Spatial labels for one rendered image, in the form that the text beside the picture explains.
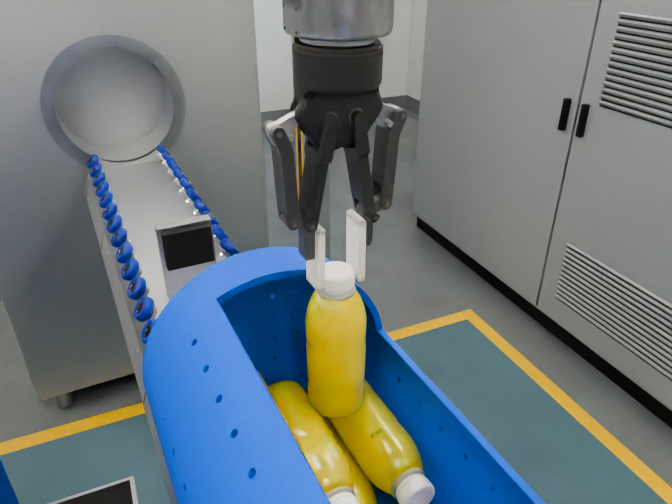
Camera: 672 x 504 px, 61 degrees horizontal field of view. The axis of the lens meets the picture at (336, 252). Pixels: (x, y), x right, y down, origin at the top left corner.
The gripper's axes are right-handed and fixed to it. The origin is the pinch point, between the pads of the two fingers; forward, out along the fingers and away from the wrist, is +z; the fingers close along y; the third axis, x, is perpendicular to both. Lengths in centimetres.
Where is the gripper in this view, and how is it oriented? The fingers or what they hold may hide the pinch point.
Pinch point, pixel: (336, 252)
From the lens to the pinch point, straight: 56.7
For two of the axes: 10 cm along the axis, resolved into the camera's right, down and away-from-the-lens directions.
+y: -8.9, 2.2, -3.9
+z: -0.1, 8.6, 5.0
